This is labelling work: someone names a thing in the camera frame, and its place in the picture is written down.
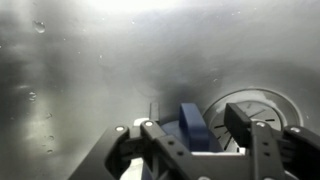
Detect stainless steel sink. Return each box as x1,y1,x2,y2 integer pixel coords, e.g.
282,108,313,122
0,0,320,180

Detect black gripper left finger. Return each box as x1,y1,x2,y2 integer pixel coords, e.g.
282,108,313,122
104,119,205,180

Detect round metal sink drain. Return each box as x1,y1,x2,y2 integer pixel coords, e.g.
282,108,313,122
201,86,305,155

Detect dark blue mug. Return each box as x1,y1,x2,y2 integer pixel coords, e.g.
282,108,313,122
141,102,225,180

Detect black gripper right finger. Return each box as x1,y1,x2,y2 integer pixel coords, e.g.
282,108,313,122
223,102,320,180

